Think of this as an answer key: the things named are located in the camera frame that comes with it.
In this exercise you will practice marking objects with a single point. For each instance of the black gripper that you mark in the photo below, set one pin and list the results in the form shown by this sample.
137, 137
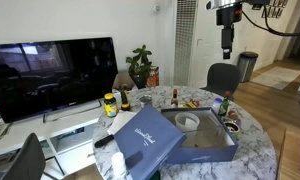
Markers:
228, 16

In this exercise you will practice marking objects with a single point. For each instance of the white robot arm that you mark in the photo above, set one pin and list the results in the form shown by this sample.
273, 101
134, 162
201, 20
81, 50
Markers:
225, 3

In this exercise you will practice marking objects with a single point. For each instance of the orange game box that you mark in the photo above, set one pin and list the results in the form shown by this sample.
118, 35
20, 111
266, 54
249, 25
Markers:
153, 77

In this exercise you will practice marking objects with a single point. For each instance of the small open cardboard box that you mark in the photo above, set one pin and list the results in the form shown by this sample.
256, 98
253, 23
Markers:
122, 80

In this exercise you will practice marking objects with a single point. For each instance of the blue cardboard box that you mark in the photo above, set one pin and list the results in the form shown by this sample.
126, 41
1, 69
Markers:
203, 154

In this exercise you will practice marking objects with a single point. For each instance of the blue box lid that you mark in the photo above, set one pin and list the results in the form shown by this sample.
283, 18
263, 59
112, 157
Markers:
146, 140

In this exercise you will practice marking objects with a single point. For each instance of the steel trash can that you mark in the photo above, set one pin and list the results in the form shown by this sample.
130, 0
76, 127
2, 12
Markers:
247, 66

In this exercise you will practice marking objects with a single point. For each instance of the dark grey shell chair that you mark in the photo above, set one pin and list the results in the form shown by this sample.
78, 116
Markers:
27, 160
222, 77

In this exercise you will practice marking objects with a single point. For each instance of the pale hallway rug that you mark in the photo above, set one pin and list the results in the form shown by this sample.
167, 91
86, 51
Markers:
276, 77

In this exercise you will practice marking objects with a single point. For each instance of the white bottle blue cap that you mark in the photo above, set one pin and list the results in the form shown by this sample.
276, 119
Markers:
216, 105

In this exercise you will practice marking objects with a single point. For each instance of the green bottle red cap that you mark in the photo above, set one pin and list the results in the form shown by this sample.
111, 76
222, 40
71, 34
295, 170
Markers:
224, 106

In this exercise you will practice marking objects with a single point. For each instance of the yellow printed packet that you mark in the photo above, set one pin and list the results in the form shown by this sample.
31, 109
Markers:
190, 104

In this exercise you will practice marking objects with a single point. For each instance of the clear snack bag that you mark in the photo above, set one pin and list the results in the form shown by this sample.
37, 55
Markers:
234, 115

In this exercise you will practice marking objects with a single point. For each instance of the hot sauce bottle red cap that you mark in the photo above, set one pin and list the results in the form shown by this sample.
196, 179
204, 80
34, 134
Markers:
174, 100

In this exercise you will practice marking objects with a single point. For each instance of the open tin can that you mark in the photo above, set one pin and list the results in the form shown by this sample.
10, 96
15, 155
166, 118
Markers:
231, 127

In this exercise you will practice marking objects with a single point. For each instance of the green leafy houseplant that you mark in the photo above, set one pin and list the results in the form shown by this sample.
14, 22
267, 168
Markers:
140, 60

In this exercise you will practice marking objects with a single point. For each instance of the dark plant pot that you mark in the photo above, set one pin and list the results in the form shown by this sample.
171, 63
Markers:
139, 80

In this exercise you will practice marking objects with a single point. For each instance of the clear glass jar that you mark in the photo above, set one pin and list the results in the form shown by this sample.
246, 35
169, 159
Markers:
145, 101

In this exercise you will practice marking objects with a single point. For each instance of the dark bottle with yellow label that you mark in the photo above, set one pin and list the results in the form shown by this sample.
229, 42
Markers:
125, 101

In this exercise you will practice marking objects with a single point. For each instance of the white paper sheet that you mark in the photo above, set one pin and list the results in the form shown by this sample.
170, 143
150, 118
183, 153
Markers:
121, 121

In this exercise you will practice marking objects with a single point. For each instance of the yellow vitamin bottle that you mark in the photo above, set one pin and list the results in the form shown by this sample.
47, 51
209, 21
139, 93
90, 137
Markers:
110, 106

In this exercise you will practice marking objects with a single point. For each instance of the black remote control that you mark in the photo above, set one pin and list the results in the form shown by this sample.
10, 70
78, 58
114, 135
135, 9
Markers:
104, 141

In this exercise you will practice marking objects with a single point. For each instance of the white plastic bottle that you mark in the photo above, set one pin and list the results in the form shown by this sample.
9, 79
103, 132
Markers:
119, 165

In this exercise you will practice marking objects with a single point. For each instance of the large black flat television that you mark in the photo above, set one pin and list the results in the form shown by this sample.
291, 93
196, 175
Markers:
56, 76

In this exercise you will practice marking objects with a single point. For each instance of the white television stand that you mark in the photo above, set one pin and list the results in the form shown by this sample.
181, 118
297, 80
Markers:
30, 130

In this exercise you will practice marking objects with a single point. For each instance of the white wall heater grille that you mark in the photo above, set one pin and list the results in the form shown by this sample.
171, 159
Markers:
184, 43

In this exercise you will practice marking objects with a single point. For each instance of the black wall picture frames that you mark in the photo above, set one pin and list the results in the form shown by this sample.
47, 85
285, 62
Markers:
274, 9

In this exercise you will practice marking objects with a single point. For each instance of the white wall thermostat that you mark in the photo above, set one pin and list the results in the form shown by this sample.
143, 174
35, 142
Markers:
156, 8

